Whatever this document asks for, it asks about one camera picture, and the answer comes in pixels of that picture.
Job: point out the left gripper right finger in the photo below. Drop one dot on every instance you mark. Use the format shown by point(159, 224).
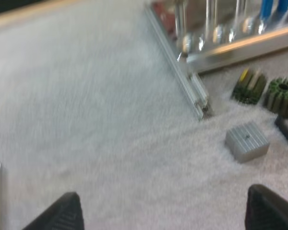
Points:
point(268, 208)

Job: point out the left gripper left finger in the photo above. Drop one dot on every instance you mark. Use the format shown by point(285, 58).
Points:
point(64, 213)

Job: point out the grey ribbed disc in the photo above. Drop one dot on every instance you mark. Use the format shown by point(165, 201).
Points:
point(247, 142)

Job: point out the dark ribbed drum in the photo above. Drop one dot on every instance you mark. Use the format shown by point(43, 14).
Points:
point(248, 88)

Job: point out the metal plate on aluminium frame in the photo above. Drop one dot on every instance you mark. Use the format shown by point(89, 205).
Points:
point(206, 45)

